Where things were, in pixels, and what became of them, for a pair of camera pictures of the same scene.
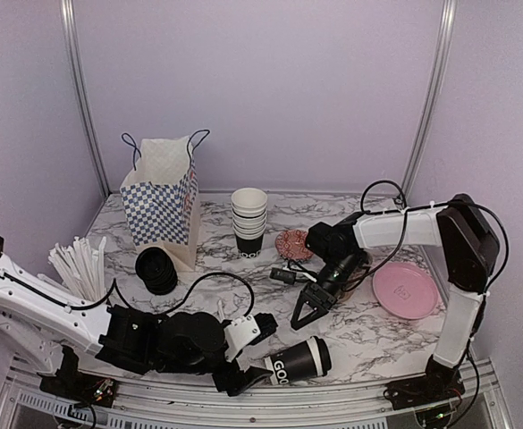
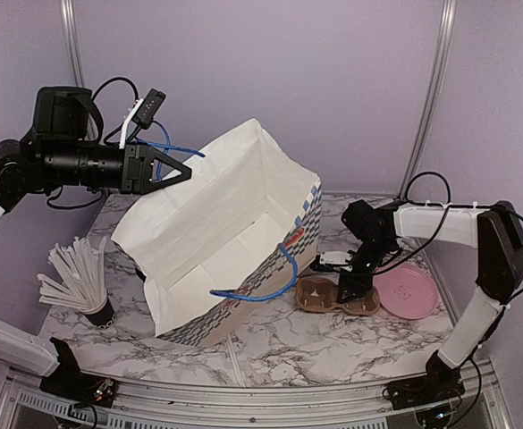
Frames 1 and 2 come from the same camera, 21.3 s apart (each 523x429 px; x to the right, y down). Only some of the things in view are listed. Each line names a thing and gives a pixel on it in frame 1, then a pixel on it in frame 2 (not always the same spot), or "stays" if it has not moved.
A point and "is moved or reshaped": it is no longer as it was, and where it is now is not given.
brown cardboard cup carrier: x=365 y=264 is moved or reshaped
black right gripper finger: x=318 y=311 → x=357 y=289
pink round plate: x=405 y=290 stays
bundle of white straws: x=80 y=268 stays
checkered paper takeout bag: x=161 y=196 is moved or reshaped
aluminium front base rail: x=267 y=405 stays
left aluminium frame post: x=67 y=13 stays
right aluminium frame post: x=431 y=96 stays
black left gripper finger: x=236 y=382 → x=147 y=185
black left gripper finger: x=267 y=326 → x=147 y=155
